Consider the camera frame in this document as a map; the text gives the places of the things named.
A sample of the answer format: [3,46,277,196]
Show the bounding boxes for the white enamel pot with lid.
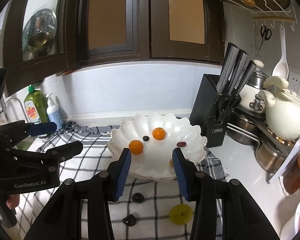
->
[237,59,269,114]

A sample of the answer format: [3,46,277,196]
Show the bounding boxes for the hanging wire whisk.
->
[251,22,259,57]

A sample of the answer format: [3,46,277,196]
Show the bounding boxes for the person's left hand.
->
[5,194,21,209]

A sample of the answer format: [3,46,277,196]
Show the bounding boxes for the black knife block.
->
[189,74,242,148]

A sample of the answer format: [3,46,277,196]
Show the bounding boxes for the black kitchen scissors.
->
[214,94,242,125]

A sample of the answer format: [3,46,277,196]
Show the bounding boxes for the steel handled knife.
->
[216,42,239,95]
[231,60,257,97]
[225,50,248,95]

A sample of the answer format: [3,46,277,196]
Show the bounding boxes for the open brown window sash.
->
[2,0,74,95]

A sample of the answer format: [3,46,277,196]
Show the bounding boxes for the wooden bead trivet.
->
[265,122,298,147]

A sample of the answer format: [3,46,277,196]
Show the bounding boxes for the steel pot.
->
[225,110,262,147]
[255,135,290,173]

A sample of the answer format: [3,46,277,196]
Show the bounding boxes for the white pot rack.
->
[269,132,300,184]

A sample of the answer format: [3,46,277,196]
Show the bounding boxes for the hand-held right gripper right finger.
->
[172,147,282,240]

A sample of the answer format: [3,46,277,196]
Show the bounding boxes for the green apple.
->
[168,204,193,225]

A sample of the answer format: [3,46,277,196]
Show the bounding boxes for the white scalloped bowl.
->
[107,111,208,180]

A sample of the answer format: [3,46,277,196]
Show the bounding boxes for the white ceramic pot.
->
[257,76,300,142]

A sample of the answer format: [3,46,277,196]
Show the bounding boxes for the hanging black scissors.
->
[258,25,272,52]

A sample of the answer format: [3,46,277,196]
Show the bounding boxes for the blue pump soap bottle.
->
[45,93,63,128]

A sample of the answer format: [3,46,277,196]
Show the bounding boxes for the orange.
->
[152,127,166,140]
[129,140,144,155]

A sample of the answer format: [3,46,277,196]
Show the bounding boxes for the black white checkered cloth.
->
[15,121,228,240]

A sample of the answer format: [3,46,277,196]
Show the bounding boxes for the wooden wall rack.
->
[236,0,298,32]

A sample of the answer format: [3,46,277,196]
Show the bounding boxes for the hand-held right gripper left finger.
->
[24,147,132,240]

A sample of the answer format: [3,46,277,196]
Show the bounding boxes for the perforated steel steamer plate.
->
[22,9,57,60]

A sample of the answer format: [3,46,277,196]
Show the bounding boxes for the green dish soap bottle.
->
[24,85,49,124]

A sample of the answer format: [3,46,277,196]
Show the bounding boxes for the glass jar of sauce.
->
[282,146,300,195]

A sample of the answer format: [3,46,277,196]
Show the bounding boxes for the white wall outlet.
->
[289,71,300,92]

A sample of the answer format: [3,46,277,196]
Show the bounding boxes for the thin gooseneck faucet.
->
[4,97,25,123]

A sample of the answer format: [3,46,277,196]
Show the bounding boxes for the white plastic ladle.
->
[272,27,290,80]

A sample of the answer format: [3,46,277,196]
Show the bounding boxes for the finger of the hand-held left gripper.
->
[5,140,83,173]
[0,120,57,153]

